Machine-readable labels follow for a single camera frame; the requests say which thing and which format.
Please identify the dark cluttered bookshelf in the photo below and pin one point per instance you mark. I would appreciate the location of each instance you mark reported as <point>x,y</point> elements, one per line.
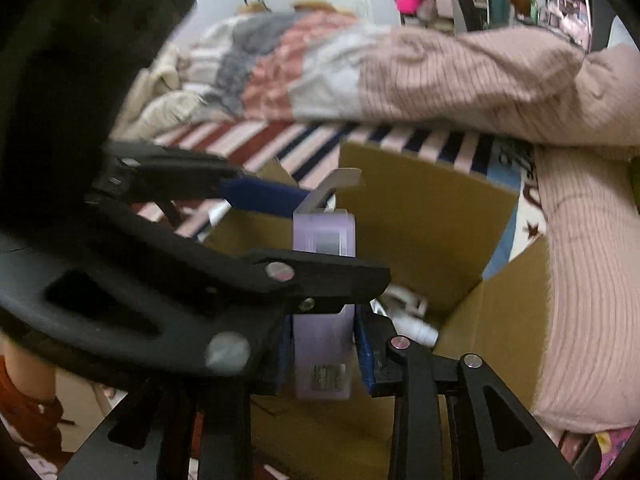
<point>585,23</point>

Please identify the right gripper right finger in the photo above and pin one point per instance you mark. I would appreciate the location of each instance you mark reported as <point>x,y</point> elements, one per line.
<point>453,419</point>

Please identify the pink ribbed pillow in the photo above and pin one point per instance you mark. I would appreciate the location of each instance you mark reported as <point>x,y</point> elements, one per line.
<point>589,376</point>

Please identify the striped pink fleece blanket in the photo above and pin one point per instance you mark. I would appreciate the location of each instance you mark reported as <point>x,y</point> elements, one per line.
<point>308,152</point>

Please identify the brown cardboard box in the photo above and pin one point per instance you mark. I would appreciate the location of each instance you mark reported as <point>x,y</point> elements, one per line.
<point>436,230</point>

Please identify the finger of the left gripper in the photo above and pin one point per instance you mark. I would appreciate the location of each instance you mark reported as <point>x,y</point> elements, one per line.
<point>285,281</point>
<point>137,173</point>

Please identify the white eye mask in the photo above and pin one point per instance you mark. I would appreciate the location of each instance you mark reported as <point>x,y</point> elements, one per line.
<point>407,311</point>

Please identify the purple rectangular box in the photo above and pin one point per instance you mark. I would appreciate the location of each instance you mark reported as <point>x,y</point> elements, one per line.
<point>323,342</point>

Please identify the pink grey patchwork duvet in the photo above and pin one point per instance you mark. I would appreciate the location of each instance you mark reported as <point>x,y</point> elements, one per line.
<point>520,81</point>

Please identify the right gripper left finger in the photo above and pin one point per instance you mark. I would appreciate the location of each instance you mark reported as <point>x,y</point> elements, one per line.
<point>187,398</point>

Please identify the cream fluffy blanket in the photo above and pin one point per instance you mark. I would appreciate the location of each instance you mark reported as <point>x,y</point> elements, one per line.
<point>156,101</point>

